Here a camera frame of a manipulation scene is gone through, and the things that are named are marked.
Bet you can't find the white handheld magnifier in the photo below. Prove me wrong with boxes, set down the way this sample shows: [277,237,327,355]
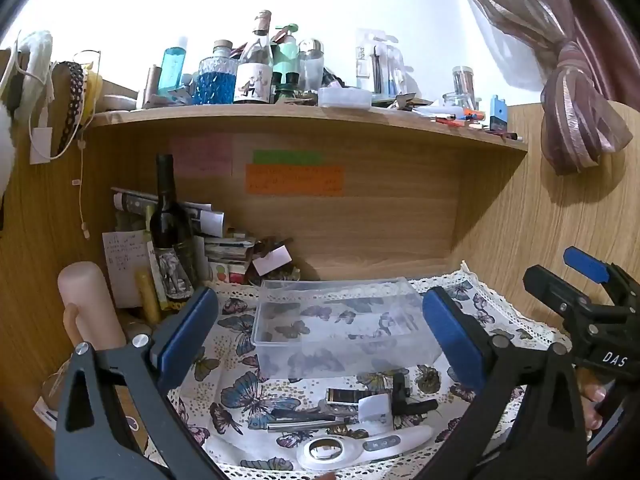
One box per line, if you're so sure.
[296,425,435,472]

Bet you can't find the rolled magazine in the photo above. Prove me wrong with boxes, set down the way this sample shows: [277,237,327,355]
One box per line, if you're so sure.
[111,187,226,237]

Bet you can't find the small white card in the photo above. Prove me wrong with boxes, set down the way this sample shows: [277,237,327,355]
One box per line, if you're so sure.
[359,394,392,423]

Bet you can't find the brown cardboard tube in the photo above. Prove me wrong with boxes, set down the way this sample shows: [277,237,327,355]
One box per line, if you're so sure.
[145,65,162,108]

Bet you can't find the white cord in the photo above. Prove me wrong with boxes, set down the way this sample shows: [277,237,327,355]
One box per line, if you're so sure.
[74,140,92,239]

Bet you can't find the black plastic tool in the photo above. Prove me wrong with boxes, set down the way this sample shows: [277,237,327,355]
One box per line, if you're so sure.
[392,372,438,416]

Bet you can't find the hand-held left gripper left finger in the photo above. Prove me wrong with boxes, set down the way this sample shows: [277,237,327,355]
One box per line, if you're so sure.
[54,286,226,480]

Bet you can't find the green sticky note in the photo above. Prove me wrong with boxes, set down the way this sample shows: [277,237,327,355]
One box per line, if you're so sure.
[252,150,323,165]

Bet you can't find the pale pink pillar candle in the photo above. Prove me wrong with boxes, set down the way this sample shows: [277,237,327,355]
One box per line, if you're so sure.
[57,262,127,348]

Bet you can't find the wooden shelf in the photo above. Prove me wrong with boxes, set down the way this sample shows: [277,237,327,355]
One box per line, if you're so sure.
[85,105,529,153]

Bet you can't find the small translucent plastic box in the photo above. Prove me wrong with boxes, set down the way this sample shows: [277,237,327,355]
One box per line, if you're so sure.
[318,86,372,110]

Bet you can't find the clear plastic container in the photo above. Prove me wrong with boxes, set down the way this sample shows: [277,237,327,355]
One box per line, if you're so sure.
[251,276,443,378]

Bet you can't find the dark wine bottle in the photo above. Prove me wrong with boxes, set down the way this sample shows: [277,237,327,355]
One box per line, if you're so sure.
[149,154,198,302]

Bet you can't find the tall light blue bottle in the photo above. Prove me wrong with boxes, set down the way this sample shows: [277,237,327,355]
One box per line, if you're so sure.
[159,37,188,97]

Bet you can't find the yellow candle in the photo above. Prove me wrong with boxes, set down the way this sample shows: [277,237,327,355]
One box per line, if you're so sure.
[135,270,162,323]

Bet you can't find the patterned headband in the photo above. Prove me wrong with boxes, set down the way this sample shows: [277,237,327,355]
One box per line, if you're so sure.
[55,61,86,158]

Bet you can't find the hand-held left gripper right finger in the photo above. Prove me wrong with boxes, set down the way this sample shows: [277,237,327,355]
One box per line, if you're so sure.
[415,287,587,480]

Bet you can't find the striped mauve curtain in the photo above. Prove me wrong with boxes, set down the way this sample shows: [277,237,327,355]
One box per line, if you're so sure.
[445,0,640,176]

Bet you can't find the clear glass bottle with label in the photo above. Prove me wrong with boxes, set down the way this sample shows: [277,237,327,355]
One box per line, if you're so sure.
[234,10,275,105]

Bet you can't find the faceted bottle with blue beads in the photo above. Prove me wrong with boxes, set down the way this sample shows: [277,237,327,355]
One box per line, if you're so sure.
[192,41,238,106]

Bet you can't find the pink sticky note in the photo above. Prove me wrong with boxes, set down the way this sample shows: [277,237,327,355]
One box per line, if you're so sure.
[170,135,233,177]

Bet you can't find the silver metal pen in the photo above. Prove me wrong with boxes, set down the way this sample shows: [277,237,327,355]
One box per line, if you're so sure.
[267,418,358,433]

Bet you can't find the person's right hand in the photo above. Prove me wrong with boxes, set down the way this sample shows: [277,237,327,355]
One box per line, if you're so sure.
[582,385,608,433]

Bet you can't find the handwritten note paper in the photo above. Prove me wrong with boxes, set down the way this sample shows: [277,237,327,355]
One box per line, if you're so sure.
[102,231,152,308]

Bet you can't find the dark metal tool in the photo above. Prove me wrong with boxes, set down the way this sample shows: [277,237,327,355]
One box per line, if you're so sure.
[272,408,352,421]

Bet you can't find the white label card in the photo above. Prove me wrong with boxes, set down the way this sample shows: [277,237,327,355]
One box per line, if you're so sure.
[252,245,292,276]

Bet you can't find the blister packs of tools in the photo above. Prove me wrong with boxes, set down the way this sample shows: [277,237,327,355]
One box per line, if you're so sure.
[356,29,406,96]

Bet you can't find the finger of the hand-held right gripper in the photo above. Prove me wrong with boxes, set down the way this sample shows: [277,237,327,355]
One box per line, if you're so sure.
[523,265,608,318]
[564,246,640,306]

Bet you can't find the orange sticky note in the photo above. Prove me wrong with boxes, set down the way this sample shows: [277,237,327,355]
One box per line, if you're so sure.
[246,164,346,196]

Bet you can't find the stack of books and papers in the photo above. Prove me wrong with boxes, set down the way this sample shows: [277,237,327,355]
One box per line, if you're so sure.
[200,232,302,285]

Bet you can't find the clear plastic bottle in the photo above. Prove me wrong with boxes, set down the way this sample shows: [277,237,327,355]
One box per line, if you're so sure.
[299,39,325,93]

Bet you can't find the glass jar with tubes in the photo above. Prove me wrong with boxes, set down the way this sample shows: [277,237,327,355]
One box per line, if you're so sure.
[452,66,476,100]

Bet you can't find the green pump bottle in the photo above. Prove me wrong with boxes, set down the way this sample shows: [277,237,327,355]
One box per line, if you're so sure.
[272,24,301,87]

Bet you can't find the butterfly print tablecloth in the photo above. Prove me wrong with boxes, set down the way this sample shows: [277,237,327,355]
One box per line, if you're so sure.
[145,260,573,480]

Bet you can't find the blue plastic block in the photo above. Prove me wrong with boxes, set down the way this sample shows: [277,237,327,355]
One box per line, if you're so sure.
[489,95,509,132]

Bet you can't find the yellow hanging ornament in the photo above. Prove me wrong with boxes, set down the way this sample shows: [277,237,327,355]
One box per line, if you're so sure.
[82,72,104,117]

